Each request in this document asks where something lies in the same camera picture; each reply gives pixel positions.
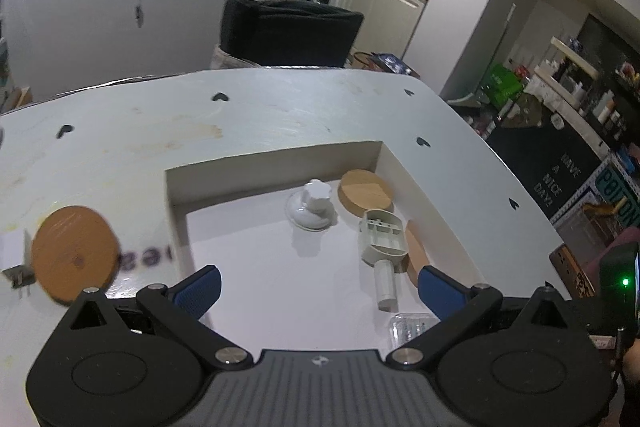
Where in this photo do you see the dark printed box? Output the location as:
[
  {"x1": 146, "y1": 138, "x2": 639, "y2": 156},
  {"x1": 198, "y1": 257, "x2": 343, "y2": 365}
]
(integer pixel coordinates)
[{"x1": 367, "y1": 52, "x2": 421, "y2": 78}]

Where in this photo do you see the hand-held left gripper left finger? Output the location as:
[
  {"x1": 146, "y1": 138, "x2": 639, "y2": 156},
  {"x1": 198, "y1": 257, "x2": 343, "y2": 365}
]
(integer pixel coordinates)
[{"x1": 61, "y1": 264, "x2": 251, "y2": 371}]

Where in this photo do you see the thin round wooden coaster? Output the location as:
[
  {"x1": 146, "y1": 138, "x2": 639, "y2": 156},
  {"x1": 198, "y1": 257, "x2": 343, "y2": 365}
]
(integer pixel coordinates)
[{"x1": 31, "y1": 205, "x2": 121, "y2": 307}]

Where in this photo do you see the white shelf with bottles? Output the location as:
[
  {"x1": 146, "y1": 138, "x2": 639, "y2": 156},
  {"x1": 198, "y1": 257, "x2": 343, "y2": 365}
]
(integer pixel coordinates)
[{"x1": 522, "y1": 36, "x2": 631, "y2": 132}]

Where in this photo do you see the clear plastic case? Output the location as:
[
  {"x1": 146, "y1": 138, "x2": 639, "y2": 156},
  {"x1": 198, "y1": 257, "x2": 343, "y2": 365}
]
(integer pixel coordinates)
[{"x1": 387, "y1": 313, "x2": 437, "y2": 352}]

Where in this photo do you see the black letter board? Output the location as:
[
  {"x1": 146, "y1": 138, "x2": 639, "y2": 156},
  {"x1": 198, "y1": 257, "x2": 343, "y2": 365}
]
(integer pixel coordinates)
[{"x1": 487, "y1": 99, "x2": 603, "y2": 223}]

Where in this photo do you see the brown patterned board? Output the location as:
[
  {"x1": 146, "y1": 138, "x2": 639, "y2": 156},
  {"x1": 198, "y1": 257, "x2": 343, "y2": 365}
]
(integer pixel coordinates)
[{"x1": 549, "y1": 244, "x2": 598, "y2": 303}]

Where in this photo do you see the white charger plug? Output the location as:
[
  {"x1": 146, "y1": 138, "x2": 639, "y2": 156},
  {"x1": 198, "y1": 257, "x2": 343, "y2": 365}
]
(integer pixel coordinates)
[{"x1": 0, "y1": 229, "x2": 37, "y2": 292}]

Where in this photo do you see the thick round wooden disc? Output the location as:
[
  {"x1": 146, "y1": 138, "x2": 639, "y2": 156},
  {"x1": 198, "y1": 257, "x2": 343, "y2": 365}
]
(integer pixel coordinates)
[{"x1": 337, "y1": 169, "x2": 396, "y2": 223}]

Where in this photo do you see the green bag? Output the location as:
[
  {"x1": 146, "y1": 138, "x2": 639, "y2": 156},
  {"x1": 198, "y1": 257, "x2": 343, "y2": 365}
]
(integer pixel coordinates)
[{"x1": 480, "y1": 62, "x2": 523, "y2": 108}]

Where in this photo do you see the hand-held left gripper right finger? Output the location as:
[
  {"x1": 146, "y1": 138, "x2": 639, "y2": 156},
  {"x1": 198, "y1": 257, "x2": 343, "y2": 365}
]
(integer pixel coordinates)
[{"x1": 385, "y1": 264, "x2": 587, "y2": 371}]

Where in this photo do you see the white suction cup knob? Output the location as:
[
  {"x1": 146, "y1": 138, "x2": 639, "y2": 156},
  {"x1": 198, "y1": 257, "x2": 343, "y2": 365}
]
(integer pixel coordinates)
[{"x1": 285, "y1": 179, "x2": 335, "y2": 231}]

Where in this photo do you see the teal sign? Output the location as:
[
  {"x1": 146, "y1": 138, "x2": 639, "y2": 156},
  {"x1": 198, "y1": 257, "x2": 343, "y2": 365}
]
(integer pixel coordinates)
[{"x1": 595, "y1": 157, "x2": 640, "y2": 228}]

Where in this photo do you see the black chair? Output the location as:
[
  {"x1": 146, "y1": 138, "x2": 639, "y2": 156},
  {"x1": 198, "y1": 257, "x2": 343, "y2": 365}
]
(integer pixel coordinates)
[{"x1": 220, "y1": 0, "x2": 365, "y2": 68}]

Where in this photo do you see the white plastic handle part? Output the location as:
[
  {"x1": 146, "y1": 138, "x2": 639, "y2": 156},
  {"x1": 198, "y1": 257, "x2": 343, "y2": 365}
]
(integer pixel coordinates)
[{"x1": 357, "y1": 209, "x2": 411, "y2": 313}]

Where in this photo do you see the shallow white box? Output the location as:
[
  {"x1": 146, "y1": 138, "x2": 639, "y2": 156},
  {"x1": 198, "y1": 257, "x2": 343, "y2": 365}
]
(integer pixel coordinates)
[{"x1": 162, "y1": 139, "x2": 516, "y2": 353}]

